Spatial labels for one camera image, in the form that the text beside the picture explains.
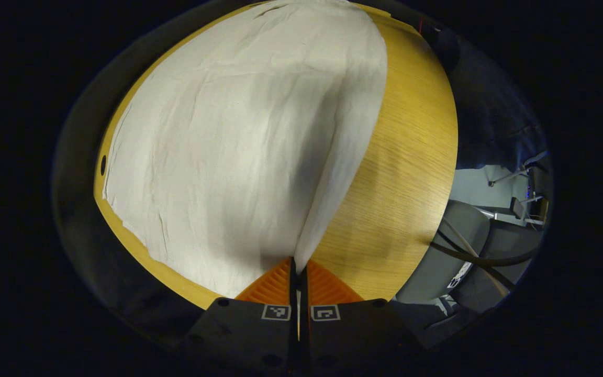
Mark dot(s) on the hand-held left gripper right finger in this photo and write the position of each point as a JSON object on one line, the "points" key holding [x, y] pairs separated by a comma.
{"points": [[354, 340]]}

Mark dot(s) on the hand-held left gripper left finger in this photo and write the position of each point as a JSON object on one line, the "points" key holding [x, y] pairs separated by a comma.
{"points": [[259, 340]]}

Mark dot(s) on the white jeans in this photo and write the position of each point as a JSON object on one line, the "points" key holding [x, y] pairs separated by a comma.
{"points": [[228, 131]]}

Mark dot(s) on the gray chair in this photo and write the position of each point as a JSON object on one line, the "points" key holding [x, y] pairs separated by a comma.
{"points": [[437, 272]]}

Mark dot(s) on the metal stand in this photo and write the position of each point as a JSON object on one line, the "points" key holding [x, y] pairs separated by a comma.
{"points": [[516, 175]]}

